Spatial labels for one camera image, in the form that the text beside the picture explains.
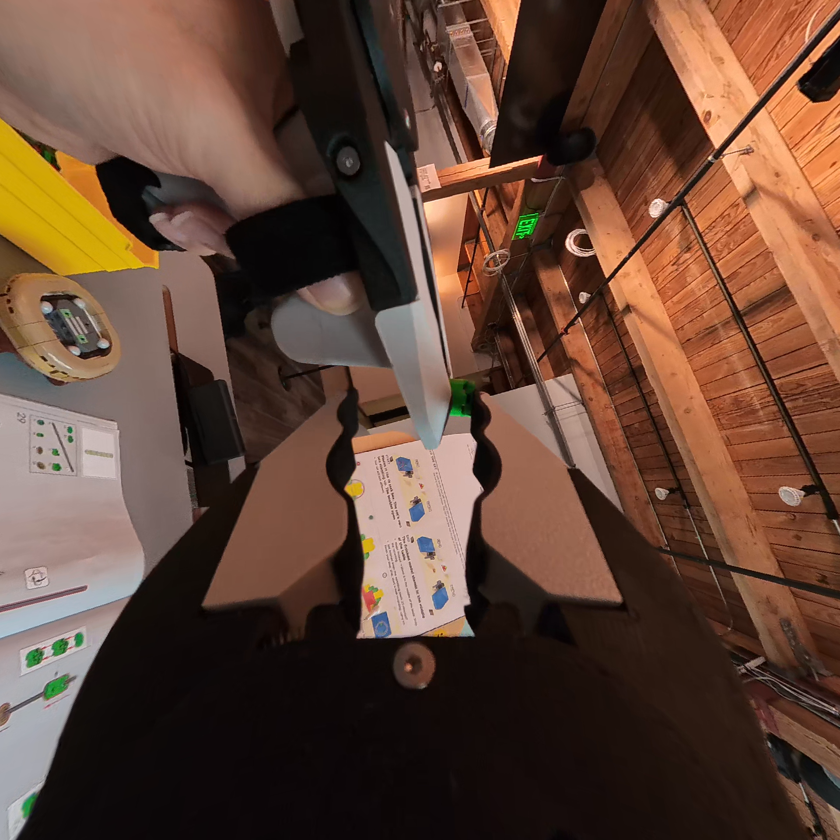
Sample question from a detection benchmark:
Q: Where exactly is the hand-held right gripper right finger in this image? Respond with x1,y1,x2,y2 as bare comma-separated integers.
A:
465,392,624,636

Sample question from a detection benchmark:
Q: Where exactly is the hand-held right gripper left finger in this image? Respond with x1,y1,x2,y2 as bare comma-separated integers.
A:
202,386,363,637

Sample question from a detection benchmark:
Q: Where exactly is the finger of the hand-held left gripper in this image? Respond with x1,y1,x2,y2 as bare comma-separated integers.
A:
375,141,455,452

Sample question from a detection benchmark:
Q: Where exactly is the grey desk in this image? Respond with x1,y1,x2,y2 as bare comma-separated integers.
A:
0,236,198,840

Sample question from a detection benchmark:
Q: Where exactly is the person's left hand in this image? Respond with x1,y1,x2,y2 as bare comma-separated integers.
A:
0,0,366,317

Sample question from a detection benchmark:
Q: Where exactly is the white illustrated leaflet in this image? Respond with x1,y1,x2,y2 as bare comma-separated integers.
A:
351,430,479,639

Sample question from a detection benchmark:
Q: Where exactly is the black box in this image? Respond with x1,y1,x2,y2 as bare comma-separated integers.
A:
172,351,247,468

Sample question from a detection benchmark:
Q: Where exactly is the wooden crossbeam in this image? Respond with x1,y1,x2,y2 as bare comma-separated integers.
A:
420,156,546,201

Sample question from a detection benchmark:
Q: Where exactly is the black hanging panel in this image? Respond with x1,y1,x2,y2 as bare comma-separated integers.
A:
489,0,608,168

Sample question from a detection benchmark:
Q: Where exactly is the brick instruction booklet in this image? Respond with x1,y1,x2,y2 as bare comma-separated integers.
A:
0,392,147,840

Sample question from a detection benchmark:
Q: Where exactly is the tan round brick model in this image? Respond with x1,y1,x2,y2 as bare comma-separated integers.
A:
0,272,122,385

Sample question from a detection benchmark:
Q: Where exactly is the yellow plastic bin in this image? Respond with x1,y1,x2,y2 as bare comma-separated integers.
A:
0,118,161,277

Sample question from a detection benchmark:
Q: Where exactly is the black track light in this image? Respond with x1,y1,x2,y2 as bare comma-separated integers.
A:
797,56,840,102

